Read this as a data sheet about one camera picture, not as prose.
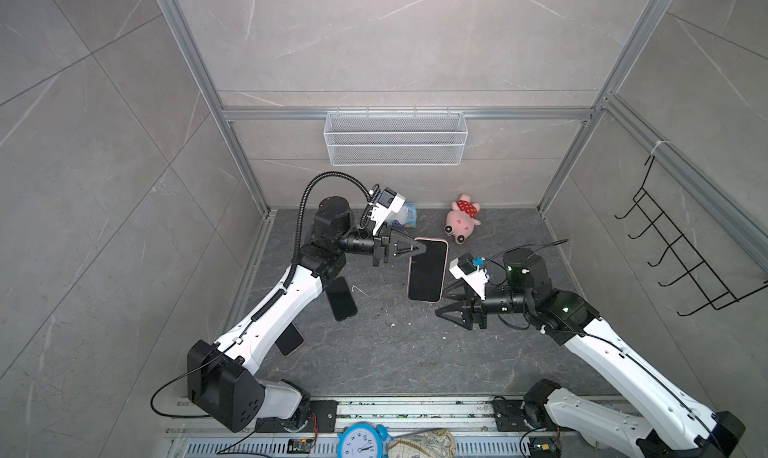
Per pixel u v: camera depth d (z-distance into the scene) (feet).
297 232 1.75
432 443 2.21
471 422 2.40
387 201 1.79
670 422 1.26
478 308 1.81
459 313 1.88
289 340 2.82
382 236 1.79
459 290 2.10
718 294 1.86
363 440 2.25
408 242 1.88
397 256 1.88
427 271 1.97
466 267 1.81
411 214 3.71
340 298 2.99
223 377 1.27
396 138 3.29
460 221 3.50
